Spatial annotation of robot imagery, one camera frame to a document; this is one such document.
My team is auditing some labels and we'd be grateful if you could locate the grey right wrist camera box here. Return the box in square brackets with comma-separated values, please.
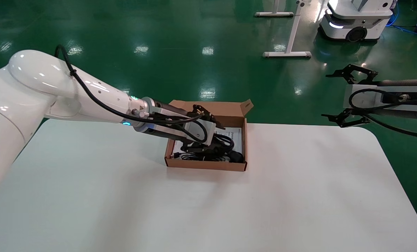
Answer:
[343, 85, 417, 113]

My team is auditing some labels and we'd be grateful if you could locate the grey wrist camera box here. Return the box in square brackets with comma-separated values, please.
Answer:
[149, 107, 218, 146]
[343, 85, 417, 113]

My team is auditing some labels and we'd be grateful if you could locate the brown cardboard box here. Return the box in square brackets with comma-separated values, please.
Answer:
[164, 99, 254, 172]

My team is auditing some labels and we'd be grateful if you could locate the white printed instruction sheet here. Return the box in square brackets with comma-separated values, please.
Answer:
[172, 127, 242, 162]

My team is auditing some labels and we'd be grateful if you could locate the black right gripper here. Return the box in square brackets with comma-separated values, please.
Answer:
[321, 64, 417, 128]

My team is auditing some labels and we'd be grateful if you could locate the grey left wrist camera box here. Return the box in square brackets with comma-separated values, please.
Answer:
[149, 107, 218, 146]

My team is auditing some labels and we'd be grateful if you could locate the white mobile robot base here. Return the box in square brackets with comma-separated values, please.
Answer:
[319, 0, 394, 43]

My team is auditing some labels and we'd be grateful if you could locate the black wired computer mouse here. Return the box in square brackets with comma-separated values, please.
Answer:
[173, 142, 228, 162]

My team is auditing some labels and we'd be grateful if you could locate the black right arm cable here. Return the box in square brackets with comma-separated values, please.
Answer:
[349, 88, 417, 140]

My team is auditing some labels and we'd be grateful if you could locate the blue floor cable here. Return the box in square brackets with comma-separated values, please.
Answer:
[385, 0, 417, 36]

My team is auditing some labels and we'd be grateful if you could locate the white T-foot stand leg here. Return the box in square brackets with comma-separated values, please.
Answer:
[262, 0, 312, 59]
[254, 0, 294, 18]

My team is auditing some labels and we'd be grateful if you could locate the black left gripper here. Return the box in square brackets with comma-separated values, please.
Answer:
[148, 100, 231, 155]

